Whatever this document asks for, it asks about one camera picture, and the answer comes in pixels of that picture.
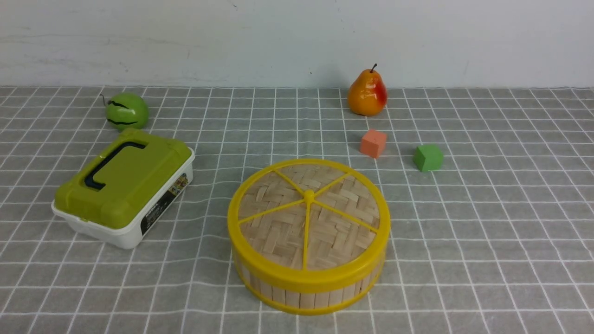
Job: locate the yellow bamboo steamer lid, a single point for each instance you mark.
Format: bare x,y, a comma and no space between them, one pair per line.
308,225

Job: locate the yellow bamboo steamer base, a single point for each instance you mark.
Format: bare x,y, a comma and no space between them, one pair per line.
327,301

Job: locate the orange foam cube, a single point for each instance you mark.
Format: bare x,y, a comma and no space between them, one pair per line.
373,143

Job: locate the orange toy pear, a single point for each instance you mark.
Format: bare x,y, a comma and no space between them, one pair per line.
368,94

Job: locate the green foam cube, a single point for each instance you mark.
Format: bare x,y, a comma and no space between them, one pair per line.
428,157

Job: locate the green toy melon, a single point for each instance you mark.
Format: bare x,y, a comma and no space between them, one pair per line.
126,110

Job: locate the green lidded white box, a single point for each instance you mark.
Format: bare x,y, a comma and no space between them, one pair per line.
122,192

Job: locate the grey checked tablecloth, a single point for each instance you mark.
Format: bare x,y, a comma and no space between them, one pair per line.
497,241

